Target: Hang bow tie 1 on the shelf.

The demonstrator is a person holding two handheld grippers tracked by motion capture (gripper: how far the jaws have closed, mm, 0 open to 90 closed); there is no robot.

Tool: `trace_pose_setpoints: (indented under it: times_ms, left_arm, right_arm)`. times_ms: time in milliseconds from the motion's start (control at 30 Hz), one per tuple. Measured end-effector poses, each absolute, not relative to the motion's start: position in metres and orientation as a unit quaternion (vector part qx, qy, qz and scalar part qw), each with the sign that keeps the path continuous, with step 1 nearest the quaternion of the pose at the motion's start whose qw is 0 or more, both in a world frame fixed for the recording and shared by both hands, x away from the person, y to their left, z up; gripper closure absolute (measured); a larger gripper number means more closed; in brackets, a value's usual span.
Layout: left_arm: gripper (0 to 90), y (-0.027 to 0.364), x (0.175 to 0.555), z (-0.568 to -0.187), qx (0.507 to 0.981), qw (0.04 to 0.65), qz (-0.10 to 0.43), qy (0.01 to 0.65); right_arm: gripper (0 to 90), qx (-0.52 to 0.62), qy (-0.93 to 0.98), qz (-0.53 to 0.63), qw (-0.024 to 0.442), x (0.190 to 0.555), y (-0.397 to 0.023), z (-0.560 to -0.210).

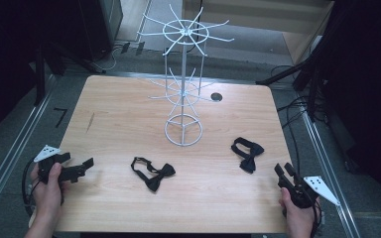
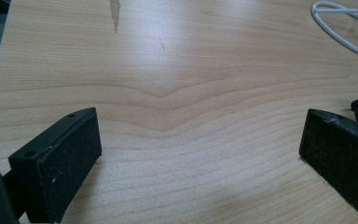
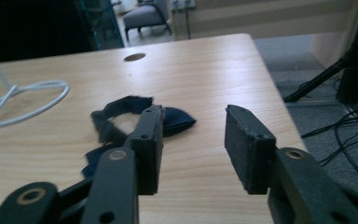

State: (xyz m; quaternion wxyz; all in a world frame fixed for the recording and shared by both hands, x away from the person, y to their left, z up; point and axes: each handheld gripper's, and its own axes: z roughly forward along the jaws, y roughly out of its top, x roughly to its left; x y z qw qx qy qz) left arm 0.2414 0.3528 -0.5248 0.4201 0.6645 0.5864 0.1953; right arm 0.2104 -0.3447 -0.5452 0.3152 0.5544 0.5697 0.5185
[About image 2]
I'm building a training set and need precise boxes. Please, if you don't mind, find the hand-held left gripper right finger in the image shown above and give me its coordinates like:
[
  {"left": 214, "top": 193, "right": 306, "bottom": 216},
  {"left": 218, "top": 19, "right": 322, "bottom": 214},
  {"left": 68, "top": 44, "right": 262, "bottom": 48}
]
[{"left": 298, "top": 108, "right": 358, "bottom": 224}]

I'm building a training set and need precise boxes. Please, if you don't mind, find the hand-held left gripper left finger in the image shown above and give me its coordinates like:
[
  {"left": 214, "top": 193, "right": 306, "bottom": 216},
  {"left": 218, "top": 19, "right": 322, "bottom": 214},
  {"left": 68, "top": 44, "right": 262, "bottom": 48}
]
[{"left": 3, "top": 107, "right": 103, "bottom": 224}]

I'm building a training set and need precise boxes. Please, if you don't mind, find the white wire display rack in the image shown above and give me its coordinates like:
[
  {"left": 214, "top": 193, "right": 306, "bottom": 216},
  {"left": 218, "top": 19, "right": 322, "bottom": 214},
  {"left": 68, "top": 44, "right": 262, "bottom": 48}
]
[{"left": 310, "top": 0, "right": 358, "bottom": 63}]

